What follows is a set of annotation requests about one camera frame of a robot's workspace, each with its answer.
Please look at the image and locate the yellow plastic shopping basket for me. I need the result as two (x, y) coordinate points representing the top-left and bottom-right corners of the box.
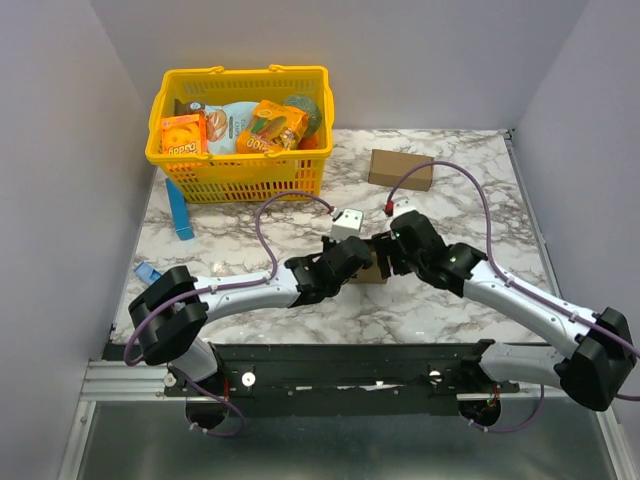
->
(145, 65), (335, 204)

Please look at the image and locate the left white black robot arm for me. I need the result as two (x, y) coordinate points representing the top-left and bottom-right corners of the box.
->
(123, 236), (373, 395)

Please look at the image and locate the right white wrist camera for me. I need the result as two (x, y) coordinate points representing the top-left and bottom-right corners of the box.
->
(383, 197), (416, 218)

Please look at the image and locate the small orange fruit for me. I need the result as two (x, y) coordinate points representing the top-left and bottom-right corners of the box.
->
(298, 135), (318, 150)

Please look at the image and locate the orange candy bag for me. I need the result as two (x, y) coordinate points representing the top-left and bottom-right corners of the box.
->
(236, 100), (309, 154)

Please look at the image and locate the brown cardboard box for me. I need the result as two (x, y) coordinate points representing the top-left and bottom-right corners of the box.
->
(367, 149), (434, 192)
(349, 240), (391, 284)

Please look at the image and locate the tall blue box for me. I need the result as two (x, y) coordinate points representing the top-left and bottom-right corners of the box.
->
(165, 178), (194, 241)

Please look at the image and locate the light blue chips bag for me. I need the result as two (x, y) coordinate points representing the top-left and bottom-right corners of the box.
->
(174, 100), (258, 155)

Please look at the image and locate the green round melon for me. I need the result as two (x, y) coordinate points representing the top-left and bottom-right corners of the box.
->
(284, 94), (323, 138)

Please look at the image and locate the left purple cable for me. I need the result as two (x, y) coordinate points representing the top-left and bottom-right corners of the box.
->
(123, 190), (336, 437)

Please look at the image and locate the orange Daddy snack box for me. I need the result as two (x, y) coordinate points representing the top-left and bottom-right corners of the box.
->
(160, 113), (208, 156)

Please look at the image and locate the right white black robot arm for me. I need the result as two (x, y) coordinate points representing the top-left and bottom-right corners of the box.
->
(372, 210), (639, 411)

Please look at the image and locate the small blue flat box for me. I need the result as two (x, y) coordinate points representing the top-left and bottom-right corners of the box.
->
(134, 262), (162, 285)

